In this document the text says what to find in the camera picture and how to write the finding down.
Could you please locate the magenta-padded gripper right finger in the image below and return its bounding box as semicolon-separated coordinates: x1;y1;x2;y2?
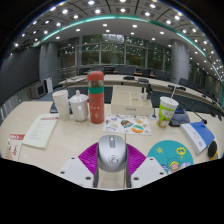
125;143;168;189

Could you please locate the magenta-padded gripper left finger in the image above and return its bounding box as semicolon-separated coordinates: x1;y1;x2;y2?
55;142;100;189

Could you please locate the silver grey computer mouse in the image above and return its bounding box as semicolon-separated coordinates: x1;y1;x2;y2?
96;134;128;173

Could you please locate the round teal cartoon mouse pad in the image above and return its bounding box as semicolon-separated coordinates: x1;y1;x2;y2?
146;139;195;175

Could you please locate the colourful sticker sheet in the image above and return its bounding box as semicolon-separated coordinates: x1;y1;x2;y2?
101;113;153;136

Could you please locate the white printed booklet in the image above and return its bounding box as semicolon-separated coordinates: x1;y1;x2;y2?
21;113;60;150

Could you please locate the green white cup with straw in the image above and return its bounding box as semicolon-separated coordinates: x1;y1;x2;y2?
155;87;180;130

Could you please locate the blue and white book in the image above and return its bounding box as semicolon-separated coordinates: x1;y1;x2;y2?
180;120;216;156

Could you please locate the white lidded ceramic mug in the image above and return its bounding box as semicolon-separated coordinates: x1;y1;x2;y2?
68;89;90;122

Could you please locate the red and white brochure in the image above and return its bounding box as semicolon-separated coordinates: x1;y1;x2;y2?
5;132;26;162

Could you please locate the white paper cup stack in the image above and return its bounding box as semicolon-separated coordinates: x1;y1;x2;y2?
51;89;71;121

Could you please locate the black handheld microphone yellow band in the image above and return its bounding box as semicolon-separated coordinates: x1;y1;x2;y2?
207;140;220;161

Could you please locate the beige desk organizer box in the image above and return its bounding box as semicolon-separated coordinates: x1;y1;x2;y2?
110;85;154;117

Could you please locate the red thermos bottle green band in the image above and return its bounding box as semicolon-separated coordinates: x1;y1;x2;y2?
87;70;106;125

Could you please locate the grey box-shaped appliance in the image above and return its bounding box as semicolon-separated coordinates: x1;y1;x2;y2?
29;82;47;99

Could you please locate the white upright floor appliance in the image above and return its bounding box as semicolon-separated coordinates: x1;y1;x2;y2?
43;77;54;94

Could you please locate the black desk microphone units group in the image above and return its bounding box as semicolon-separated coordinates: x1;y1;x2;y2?
122;75;188;92

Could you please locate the long curved conference desk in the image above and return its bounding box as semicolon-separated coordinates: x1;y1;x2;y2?
58;73;224;116

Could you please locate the dark office chairs group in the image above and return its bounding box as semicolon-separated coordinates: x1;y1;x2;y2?
78;64;221;98

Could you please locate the round ceiling lights group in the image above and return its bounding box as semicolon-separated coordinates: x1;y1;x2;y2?
13;0;223;73

